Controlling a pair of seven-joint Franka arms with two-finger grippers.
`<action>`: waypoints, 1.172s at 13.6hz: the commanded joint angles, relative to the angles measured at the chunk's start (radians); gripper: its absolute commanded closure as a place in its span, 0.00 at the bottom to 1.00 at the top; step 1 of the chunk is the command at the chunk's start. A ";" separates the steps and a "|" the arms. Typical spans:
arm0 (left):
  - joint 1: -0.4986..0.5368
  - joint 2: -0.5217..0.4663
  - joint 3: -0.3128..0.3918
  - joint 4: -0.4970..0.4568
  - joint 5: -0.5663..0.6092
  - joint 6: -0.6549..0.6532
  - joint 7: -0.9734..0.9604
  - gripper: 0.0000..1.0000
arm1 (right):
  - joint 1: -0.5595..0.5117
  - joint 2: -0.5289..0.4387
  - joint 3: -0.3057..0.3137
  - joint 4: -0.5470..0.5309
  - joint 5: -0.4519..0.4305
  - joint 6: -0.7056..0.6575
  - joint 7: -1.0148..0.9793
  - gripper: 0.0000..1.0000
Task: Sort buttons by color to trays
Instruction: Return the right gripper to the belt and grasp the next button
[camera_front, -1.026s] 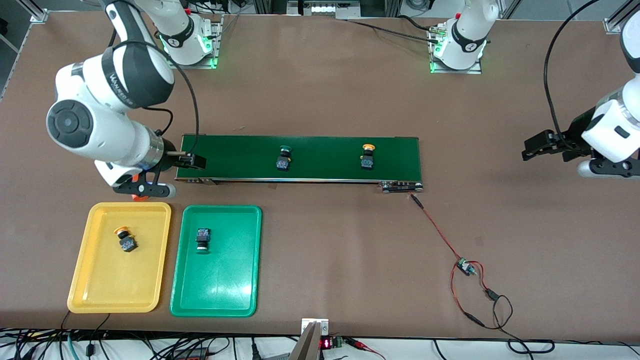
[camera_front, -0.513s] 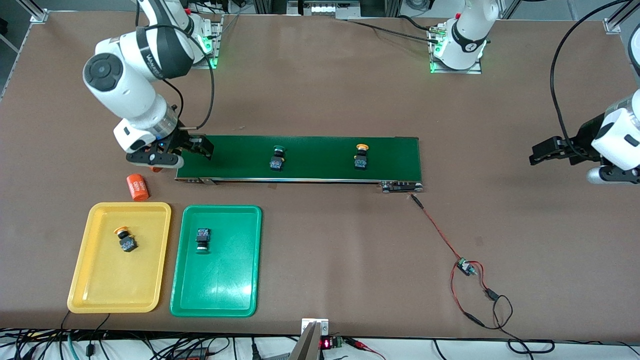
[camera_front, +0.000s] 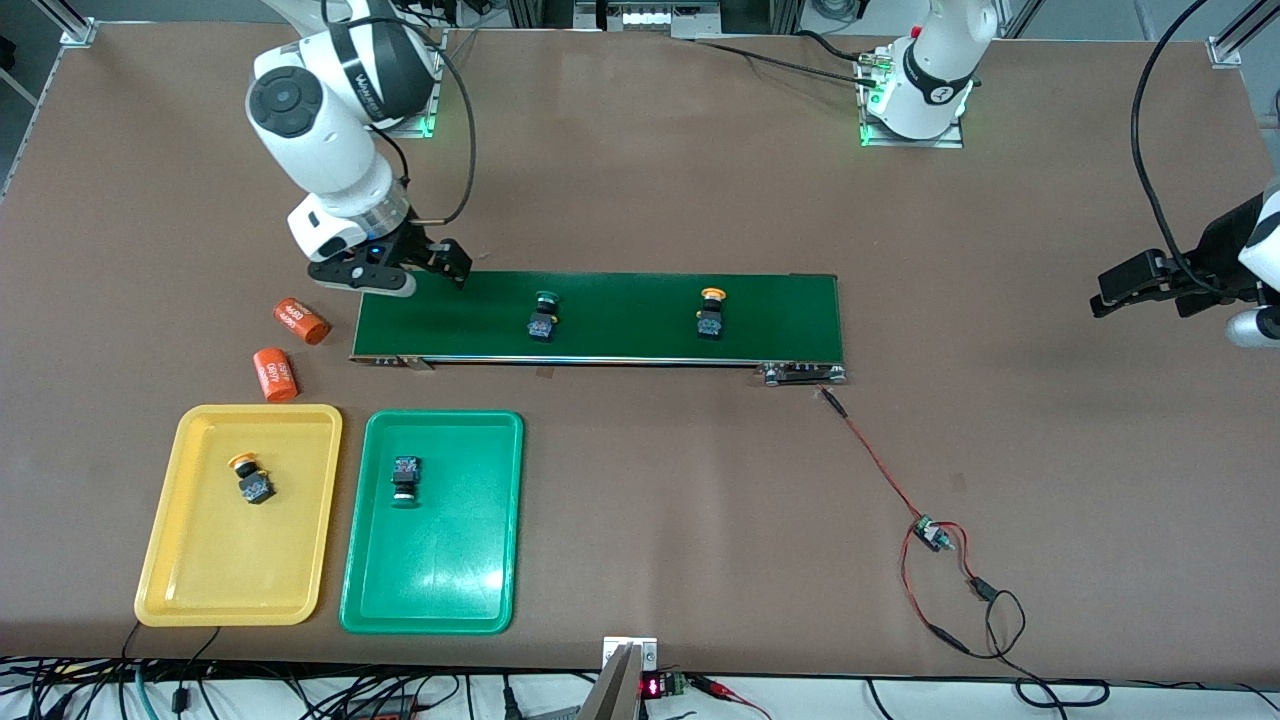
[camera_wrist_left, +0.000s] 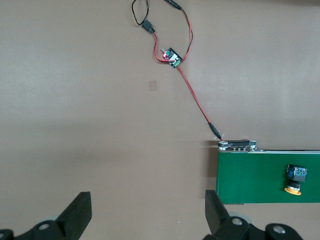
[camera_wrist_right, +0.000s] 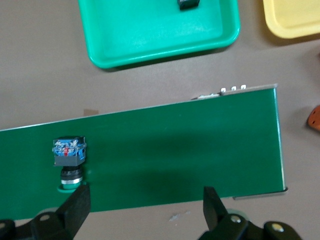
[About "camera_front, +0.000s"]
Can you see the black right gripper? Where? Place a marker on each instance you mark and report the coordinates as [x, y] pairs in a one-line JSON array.
[[413, 243]]

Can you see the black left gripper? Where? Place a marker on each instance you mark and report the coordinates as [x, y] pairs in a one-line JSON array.
[[1218, 245]]

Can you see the green mushroom push button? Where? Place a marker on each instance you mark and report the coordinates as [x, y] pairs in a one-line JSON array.
[[405, 480], [543, 320]]

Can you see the orange cylinder white print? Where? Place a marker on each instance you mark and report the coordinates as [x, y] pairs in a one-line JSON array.
[[301, 322], [273, 375]]

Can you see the yellow mushroom push button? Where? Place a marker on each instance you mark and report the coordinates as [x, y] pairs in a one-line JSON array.
[[252, 480], [712, 318]]

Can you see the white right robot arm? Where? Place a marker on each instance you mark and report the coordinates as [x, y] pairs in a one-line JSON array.
[[330, 140]]

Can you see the green conveyor belt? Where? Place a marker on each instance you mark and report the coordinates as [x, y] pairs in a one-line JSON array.
[[620, 350]]

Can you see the green plastic tray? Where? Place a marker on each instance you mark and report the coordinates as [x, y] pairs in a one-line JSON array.
[[450, 570]]

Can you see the small speed controller board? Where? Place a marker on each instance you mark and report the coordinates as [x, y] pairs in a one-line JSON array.
[[932, 535]]

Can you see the yellow plastic tray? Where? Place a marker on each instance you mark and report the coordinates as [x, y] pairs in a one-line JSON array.
[[200, 560]]

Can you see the orange red device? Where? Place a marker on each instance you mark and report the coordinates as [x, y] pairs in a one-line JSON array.
[[380, 710]]

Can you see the red digit display module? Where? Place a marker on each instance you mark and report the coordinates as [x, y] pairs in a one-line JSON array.
[[660, 686]]

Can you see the red clip lead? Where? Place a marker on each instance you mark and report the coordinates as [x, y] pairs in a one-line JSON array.
[[720, 688]]

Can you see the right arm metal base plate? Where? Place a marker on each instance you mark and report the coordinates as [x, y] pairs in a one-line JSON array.
[[425, 128]]

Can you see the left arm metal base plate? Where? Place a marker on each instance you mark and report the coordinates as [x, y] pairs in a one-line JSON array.
[[950, 141]]

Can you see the aluminium frame profile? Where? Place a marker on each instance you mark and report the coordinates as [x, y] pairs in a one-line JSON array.
[[1240, 30], [70, 20]]

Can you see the small metal clamp bracket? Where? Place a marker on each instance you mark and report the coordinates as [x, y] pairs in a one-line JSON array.
[[630, 648]]

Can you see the grey camera mount bar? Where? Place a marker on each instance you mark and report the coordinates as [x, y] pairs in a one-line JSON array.
[[610, 695]]

